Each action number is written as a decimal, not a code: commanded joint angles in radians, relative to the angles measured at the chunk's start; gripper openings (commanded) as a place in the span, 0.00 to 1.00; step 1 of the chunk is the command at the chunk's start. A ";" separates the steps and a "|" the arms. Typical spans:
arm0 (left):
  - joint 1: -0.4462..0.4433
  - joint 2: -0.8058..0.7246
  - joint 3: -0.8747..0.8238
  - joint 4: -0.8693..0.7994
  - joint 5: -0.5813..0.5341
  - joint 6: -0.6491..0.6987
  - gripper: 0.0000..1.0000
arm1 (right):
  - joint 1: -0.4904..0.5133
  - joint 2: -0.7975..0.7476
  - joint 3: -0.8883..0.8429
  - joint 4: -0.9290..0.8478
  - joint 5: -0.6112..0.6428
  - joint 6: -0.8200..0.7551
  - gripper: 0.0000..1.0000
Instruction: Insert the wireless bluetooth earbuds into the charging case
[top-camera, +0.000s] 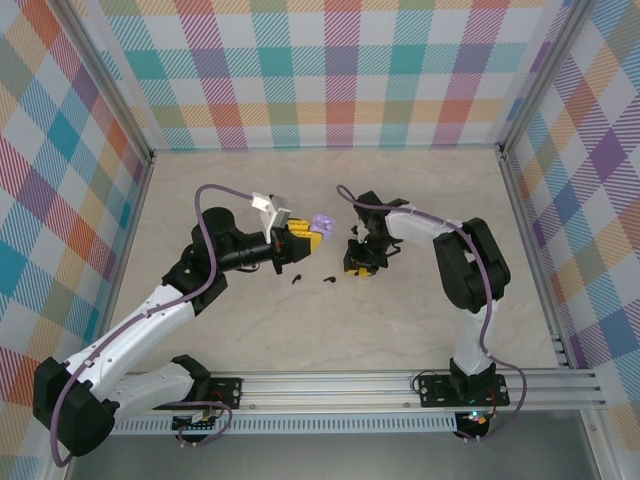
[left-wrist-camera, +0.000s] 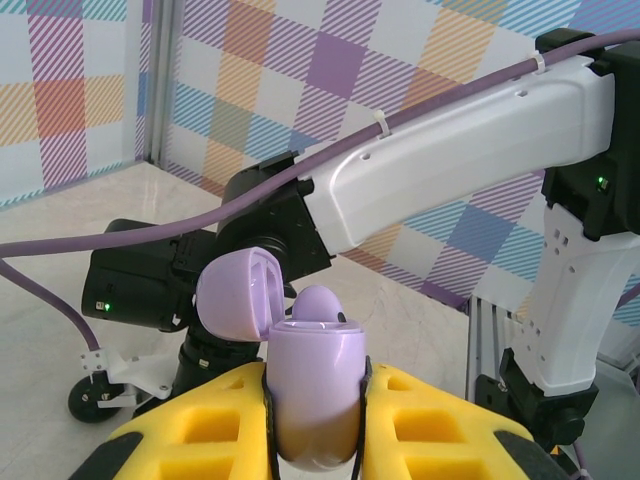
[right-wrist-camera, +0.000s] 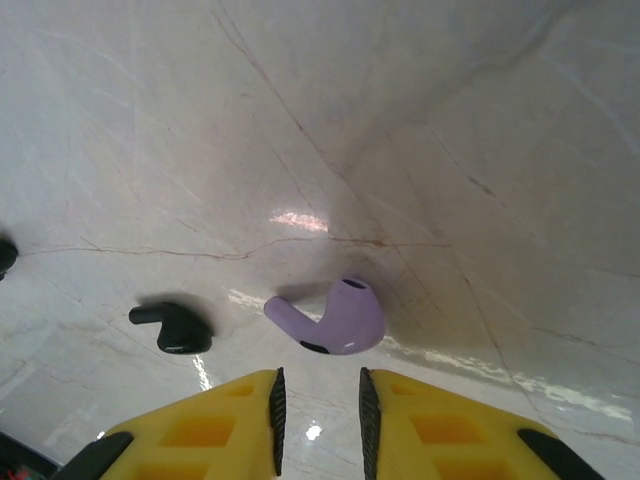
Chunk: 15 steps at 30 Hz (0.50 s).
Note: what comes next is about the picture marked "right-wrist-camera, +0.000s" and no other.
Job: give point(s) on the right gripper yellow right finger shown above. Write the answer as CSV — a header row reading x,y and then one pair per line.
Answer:
x,y
390,410

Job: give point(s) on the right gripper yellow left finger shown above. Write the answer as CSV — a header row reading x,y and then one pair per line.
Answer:
x,y
250,400

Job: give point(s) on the black screw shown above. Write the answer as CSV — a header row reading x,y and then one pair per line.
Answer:
x,y
180,330

